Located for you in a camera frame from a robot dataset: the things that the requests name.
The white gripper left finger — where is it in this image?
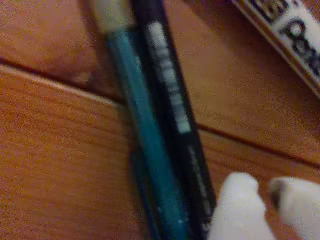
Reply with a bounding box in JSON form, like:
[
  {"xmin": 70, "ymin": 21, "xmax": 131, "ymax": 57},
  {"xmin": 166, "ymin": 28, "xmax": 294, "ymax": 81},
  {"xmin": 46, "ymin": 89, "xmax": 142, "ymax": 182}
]
[{"xmin": 207, "ymin": 172, "xmax": 276, "ymax": 240}]

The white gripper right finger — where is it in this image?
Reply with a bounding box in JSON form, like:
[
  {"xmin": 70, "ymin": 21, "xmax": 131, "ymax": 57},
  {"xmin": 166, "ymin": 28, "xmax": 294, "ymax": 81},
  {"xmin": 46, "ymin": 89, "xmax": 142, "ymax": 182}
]
[{"xmin": 269, "ymin": 176, "xmax": 320, "ymax": 240}]

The teal mechanical pencil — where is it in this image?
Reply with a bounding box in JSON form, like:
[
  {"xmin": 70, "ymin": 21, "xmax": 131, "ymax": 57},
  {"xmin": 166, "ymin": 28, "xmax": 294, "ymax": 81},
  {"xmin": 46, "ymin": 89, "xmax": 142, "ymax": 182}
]
[{"xmin": 91, "ymin": 0, "xmax": 198, "ymax": 240}]

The white marker black cap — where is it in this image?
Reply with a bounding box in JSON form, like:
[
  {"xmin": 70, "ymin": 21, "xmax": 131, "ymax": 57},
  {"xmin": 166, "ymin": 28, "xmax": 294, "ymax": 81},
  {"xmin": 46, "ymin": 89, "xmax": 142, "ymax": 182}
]
[{"xmin": 231, "ymin": 0, "xmax": 320, "ymax": 100}]

